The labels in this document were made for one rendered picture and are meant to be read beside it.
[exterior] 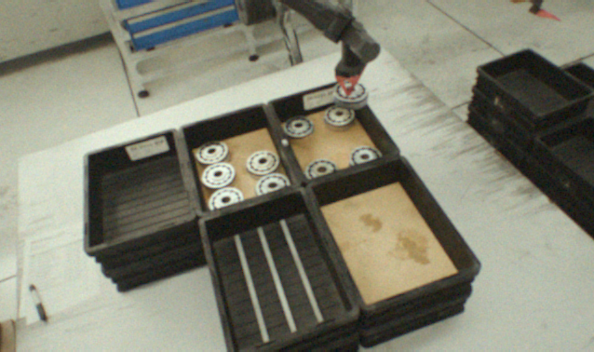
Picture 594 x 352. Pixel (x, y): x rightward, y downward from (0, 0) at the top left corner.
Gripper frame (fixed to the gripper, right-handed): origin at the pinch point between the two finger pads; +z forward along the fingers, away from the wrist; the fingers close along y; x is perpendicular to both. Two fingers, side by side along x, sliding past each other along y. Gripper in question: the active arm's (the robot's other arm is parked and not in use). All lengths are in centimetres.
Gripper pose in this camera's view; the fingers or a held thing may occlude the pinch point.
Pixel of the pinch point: (350, 88)
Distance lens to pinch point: 136.3
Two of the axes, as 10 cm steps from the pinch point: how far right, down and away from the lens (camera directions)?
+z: 0.7, 6.7, 7.4
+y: 4.3, -6.9, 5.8
